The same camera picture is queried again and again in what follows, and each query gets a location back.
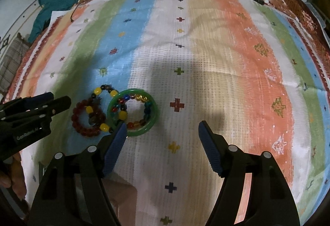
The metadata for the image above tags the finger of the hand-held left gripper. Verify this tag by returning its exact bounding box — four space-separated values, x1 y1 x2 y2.
4 92 54 114
14 95 72 125

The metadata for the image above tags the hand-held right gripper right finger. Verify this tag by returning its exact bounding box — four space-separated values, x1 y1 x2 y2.
198 120 301 226

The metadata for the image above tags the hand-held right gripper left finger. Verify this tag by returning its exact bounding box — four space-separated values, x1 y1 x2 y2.
28 121 127 226

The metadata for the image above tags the dark red bead bracelet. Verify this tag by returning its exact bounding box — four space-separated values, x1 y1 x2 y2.
72 98 104 137

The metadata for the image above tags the green jade bangle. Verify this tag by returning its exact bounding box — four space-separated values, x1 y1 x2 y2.
106 88 157 137

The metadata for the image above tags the yellow and dark bead bracelet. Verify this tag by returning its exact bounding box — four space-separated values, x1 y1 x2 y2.
86 84 119 134

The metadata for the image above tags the multicolour glass bead bracelet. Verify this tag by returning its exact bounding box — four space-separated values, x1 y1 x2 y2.
113 93 153 130

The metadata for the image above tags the person's left hand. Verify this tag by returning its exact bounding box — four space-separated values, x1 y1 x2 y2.
0 152 27 201

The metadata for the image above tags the checked cloth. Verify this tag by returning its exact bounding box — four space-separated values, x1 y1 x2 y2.
0 33 30 94

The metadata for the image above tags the striped woven mat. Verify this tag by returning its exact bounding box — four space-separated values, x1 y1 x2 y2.
19 0 330 226

